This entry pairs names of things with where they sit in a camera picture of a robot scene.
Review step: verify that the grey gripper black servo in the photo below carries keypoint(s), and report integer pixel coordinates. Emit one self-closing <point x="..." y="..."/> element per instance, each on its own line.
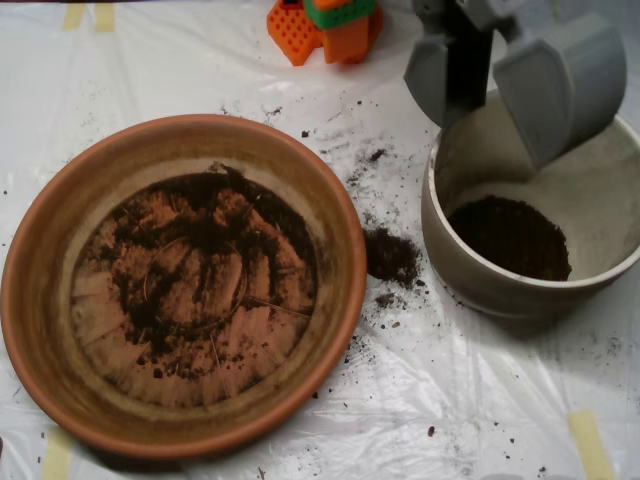
<point x="552" y="95"/>

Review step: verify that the dark soil heap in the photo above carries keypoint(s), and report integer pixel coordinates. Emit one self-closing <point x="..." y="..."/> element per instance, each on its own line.
<point x="230" y="210"/>

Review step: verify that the orange green robot base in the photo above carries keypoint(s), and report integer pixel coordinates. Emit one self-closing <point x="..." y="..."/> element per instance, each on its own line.
<point x="345" y="45"/>

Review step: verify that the spilled soil pile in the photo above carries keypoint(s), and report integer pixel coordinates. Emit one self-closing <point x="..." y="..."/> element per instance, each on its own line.
<point x="392" y="257"/>

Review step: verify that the white ceramic pot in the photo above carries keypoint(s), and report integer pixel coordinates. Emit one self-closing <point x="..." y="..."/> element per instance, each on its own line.
<point x="500" y="295"/>

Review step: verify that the terracotta clay bowl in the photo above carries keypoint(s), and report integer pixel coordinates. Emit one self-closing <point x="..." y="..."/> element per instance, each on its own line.
<point x="40" y="350"/>

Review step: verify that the clear plastic cover sheet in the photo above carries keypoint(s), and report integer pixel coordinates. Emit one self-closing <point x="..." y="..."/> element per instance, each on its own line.
<point x="450" y="375"/>

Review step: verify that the beige masking tape strip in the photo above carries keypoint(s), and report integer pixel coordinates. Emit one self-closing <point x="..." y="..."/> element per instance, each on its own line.
<point x="592" y="445"/>
<point x="57" y="457"/>
<point x="73" y="17"/>
<point x="105" y="19"/>

